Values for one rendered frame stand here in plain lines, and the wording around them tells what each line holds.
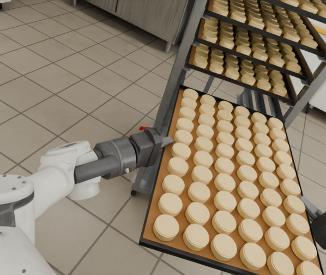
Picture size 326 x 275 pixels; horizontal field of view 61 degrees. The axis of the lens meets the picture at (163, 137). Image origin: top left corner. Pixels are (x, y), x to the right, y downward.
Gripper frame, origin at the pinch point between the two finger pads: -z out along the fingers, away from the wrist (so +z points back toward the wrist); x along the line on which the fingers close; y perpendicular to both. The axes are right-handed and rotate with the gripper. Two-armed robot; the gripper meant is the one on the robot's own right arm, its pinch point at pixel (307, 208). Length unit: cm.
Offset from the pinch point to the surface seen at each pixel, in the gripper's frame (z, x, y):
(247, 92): -65, -21, -64
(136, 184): -58, -63, 3
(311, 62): -95, -32, -201
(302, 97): -27.6, 10.0, -28.6
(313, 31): -44, 25, -44
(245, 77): -44.8, 7.8, -17.8
